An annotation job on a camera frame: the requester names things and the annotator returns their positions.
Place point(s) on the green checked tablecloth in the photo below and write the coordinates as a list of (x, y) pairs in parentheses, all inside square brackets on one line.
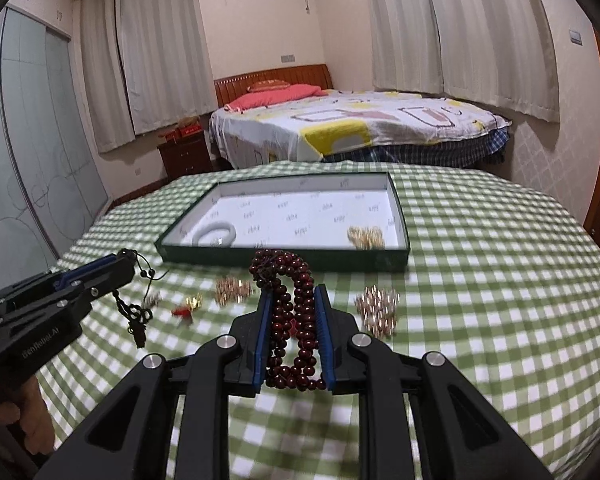
[(480, 310)]

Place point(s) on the dark wooden nightstand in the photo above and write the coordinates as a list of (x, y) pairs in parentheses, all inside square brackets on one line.
[(185, 160)]

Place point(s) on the patterned white bedspread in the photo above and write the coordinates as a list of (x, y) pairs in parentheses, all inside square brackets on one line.
[(380, 120)]

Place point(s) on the silver rhinestone ornament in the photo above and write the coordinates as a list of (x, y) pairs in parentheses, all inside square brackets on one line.
[(154, 301)]

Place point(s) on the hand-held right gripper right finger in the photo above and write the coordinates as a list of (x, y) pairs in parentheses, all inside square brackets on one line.
[(325, 340)]

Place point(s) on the person's left hand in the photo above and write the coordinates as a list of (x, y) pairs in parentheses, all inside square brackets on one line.
[(35, 420)]

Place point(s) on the green box with white lining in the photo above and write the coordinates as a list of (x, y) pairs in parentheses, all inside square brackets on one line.
[(280, 215)]

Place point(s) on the pink pillow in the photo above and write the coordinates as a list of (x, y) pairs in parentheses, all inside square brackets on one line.
[(270, 96)]

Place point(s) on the blue plaid bedsheet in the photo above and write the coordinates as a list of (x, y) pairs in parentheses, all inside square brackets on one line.
[(455, 152)]

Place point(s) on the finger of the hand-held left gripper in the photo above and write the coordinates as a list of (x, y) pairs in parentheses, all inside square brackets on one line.
[(87, 267), (105, 285)]

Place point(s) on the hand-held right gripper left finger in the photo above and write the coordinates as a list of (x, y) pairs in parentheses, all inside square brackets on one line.
[(262, 340)]

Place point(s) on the frosted glass wardrobe door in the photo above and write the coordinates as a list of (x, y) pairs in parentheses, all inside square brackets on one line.
[(35, 150)]

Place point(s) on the wooden headboard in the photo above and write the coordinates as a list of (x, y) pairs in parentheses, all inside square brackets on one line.
[(280, 74)]

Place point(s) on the red gift box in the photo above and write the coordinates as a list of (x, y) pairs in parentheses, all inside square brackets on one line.
[(190, 132), (171, 136)]

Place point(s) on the white curtain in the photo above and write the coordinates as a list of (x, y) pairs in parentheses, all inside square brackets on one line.
[(400, 25), (165, 50), (495, 35), (107, 70)]

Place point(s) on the white jade bangle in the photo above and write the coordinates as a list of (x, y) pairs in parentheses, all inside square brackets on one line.
[(232, 234)]

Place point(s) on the red knot gold charm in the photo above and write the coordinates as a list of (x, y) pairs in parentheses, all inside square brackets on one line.
[(192, 302)]

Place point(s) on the pearl flower brooch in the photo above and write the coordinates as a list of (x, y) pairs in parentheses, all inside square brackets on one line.
[(377, 310)]

